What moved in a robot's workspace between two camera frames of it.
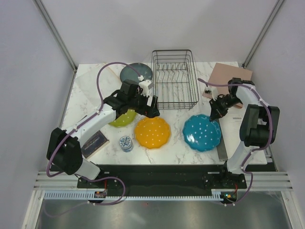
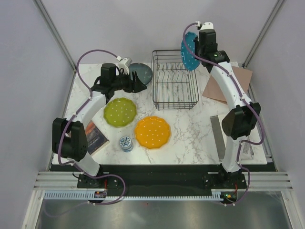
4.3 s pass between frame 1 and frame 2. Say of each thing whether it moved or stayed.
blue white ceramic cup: stayed
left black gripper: moved
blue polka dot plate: moved
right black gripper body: moved
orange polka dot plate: stayed
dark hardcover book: stayed
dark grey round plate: stayed
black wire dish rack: stayed
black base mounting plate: stayed
